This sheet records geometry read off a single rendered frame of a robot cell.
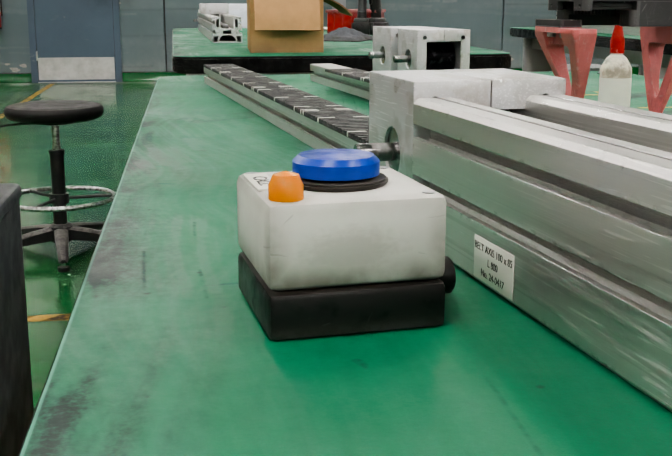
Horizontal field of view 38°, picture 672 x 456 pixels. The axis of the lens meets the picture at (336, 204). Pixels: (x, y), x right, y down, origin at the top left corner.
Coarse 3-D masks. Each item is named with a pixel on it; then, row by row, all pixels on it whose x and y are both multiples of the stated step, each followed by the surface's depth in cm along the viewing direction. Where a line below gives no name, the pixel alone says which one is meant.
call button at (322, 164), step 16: (304, 160) 43; (320, 160) 43; (336, 160) 43; (352, 160) 43; (368, 160) 43; (304, 176) 43; (320, 176) 43; (336, 176) 43; (352, 176) 43; (368, 176) 43
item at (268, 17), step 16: (256, 0) 262; (272, 0) 262; (288, 0) 263; (304, 0) 263; (320, 0) 264; (256, 16) 260; (272, 16) 261; (288, 16) 261; (304, 16) 262; (320, 16) 265; (256, 32) 264; (272, 32) 264; (288, 32) 265; (304, 32) 265; (320, 32) 266; (256, 48) 265; (272, 48) 265; (288, 48) 266; (304, 48) 266; (320, 48) 267
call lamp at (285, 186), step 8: (272, 176) 41; (280, 176) 40; (288, 176) 40; (296, 176) 41; (272, 184) 41; (280, 184) 40; (288, 184) 40; (296, 184) 41; (272, 192) 41; (280, 192) 40; (288, 192) 40; (296, 192) 41; (272, 200) 41; (280, 200) 40; (288, 200) 40; (296, 200) 41
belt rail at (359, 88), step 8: (312, 64) 173; (320, 64) 172; (328, 64) 172; (320, 72) 167; (312, 80) 173; (320, 80) 167; (328, 80) 162; (336, 80) 160; (344, 80) 155; (352, 80) 149; (336, 88) 158; (344, 88) 153; (352, 88) 149; (360, 88) 147; (368, 88) 143; (360, 96) 145; (368, 96) 141
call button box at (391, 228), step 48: (240, 192) 46; (336, 192) 43; (384, 192) 43; (432, 192) 42; (240, 240) 47; (288, 240) 41; (336, 240) 41; (384, 240) 42; (432, 240) 42; (240, 288) 48; (288, 288) 41; (336, 288) 42; (384, 288) 42; (432, 288) 43; (288, 336) 41
